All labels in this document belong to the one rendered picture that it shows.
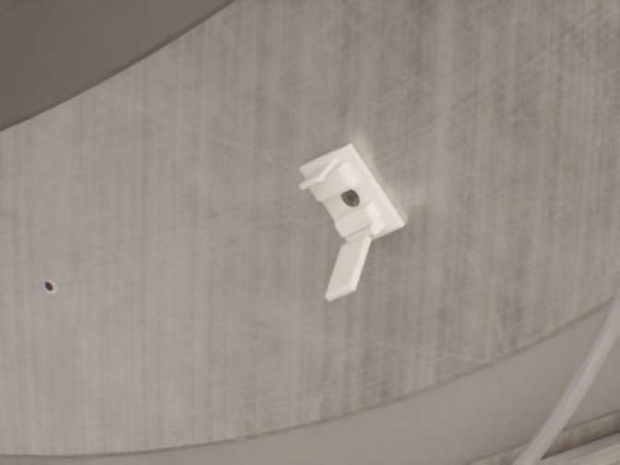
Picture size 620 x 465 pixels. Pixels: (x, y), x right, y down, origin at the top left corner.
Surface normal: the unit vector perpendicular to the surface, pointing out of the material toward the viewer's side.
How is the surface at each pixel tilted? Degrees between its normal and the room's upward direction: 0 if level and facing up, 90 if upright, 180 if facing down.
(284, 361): 90
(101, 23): 90
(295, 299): 90
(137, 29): 90
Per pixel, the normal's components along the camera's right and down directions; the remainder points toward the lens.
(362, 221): -0.47, 0.50
